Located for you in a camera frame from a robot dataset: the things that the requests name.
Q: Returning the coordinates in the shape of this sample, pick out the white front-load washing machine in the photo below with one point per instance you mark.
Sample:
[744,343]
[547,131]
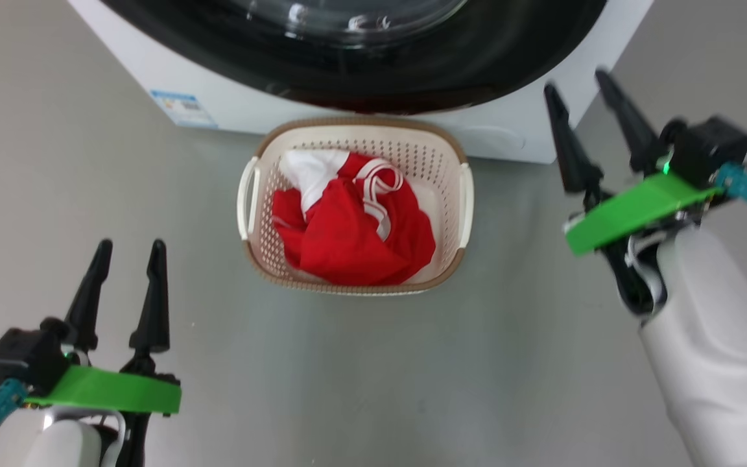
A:
[237,97]

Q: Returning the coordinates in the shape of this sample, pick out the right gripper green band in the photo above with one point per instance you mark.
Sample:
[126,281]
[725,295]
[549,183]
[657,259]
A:
[626,211]

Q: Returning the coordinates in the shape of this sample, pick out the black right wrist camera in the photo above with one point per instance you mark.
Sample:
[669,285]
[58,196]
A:
[711,149]

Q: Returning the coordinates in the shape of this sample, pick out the small red cloth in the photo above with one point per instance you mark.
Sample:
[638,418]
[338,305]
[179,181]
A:
[347,253]

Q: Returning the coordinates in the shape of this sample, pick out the red garment with white trim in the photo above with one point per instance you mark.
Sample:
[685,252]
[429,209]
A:
[312,172]

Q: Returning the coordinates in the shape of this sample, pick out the round white filter cover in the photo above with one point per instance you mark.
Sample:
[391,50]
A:
[487,138]

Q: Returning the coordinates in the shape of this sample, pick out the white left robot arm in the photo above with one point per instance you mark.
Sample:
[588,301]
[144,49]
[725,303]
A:
[62,447]

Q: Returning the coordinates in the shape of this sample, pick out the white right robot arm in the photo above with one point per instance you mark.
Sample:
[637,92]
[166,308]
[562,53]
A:
[717,350]

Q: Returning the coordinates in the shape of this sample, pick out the cream laundry basket brown rim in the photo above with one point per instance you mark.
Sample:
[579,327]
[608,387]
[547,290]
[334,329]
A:
[425,162]

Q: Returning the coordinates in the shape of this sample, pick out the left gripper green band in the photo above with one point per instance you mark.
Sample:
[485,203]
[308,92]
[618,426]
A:
[107,389]

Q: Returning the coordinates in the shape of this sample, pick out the black-rimmed glass washer door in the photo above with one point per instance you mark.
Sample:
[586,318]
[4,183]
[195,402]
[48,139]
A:
[477,71]

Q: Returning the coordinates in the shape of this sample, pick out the blue energy label sticker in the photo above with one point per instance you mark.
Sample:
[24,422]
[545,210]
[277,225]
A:
[182,107]

